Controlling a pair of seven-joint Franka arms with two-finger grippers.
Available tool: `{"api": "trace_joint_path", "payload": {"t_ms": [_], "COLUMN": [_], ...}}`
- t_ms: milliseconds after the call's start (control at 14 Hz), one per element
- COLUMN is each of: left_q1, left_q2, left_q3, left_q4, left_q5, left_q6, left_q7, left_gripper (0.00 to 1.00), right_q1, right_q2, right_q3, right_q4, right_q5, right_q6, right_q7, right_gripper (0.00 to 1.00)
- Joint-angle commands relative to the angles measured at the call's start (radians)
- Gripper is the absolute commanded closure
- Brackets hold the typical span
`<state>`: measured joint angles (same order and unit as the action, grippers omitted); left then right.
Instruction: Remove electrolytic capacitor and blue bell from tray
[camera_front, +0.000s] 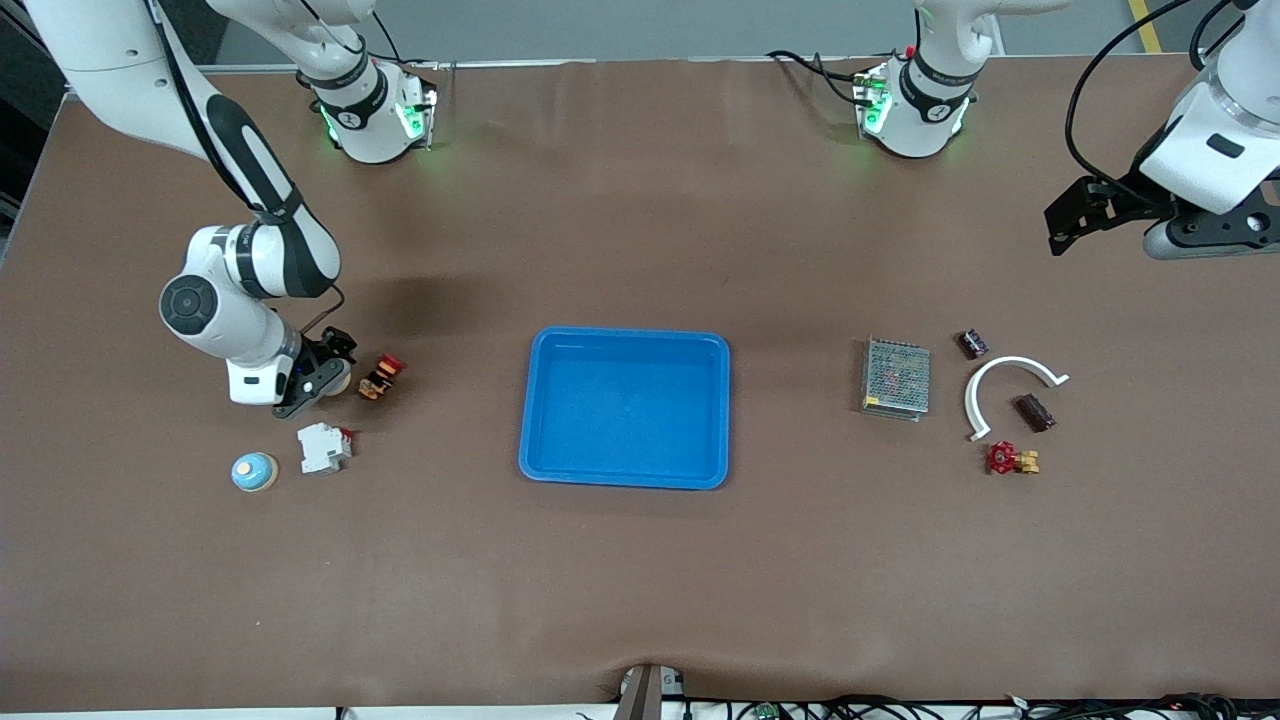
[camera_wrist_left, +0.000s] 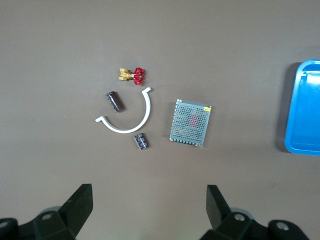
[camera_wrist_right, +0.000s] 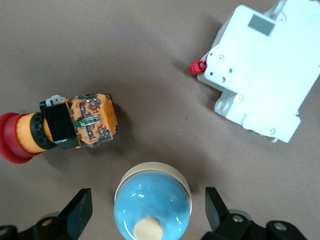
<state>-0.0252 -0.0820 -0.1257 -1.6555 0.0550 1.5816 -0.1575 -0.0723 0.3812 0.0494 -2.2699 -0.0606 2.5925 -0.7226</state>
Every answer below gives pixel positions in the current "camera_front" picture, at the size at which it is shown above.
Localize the white circuit breaker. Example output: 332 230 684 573
297 422 354 475

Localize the white curved plastic clamp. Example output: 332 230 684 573
964 355 1070 442

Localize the metal mesh power supply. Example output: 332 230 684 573
860 338 932 423

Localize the blue plastic tray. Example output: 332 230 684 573
518 326 732 491

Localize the grey table edge clamp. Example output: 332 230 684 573
615 663 687 720

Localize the red yellow push switch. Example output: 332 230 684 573
358 353 407 401

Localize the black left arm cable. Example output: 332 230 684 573
1063 0 1241 199

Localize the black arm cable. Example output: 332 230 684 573
145 0 348 336
1063 0 1241 199

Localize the red handle brass valve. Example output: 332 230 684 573
987 441 1041 476

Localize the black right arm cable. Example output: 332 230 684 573
145 0 348 336

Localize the black cable bundle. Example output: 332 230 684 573
690 693 1280 720

